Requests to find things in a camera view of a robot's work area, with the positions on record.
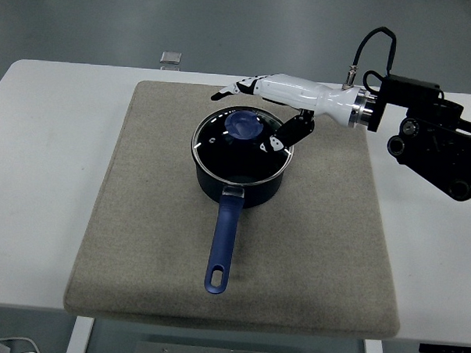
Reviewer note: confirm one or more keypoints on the small silver square floor plate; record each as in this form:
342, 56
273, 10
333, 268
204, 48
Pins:
171, 57

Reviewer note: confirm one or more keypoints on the beige fabric mat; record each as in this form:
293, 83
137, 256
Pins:
147, 219

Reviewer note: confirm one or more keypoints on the black table control panel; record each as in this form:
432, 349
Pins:
447, 349

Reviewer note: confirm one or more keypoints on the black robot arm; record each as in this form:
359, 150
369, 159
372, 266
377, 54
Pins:
436, 150

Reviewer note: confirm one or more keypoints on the glass pot lid blue knob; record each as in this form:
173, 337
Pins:
220, 156

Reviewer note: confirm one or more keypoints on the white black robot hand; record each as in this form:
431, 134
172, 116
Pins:
301, 93

